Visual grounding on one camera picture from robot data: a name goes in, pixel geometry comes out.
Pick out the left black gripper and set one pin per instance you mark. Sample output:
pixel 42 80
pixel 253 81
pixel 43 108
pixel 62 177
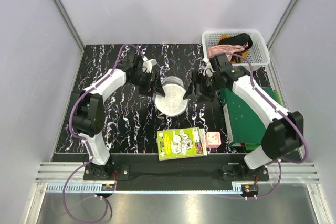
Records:
pixel 153 86

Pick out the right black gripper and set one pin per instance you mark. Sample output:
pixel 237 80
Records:
pixel 196 79

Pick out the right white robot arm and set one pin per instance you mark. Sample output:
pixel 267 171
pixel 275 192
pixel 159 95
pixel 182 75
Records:
pixel 284 129

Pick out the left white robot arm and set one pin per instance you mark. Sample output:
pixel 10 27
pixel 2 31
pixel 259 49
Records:
pixel 87 116

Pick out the black marble mat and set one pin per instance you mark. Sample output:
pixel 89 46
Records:
pixel 132 120

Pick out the pink satin garment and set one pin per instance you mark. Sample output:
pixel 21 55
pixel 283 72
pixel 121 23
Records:
pixel 212 51

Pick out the yellow garment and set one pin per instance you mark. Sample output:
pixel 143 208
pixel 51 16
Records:
pixel 244 53

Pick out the green illustrated book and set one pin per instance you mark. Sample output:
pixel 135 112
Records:
pixel 181 143

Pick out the black garment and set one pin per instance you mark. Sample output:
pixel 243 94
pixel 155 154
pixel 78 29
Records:
pixel 243 40

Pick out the pink cube box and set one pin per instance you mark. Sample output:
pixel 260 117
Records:
pixel 213 139

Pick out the white plastic basket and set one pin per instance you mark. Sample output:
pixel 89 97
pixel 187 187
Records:
pixel 258 54

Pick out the green binder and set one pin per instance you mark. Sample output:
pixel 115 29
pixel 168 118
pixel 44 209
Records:
pixel 245 130

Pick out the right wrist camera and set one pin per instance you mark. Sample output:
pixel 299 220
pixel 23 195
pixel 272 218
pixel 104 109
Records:
pixel 208 70

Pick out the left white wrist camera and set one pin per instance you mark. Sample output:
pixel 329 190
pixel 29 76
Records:
pixel 148 65

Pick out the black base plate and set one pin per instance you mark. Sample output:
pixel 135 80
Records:
pixel 146 173

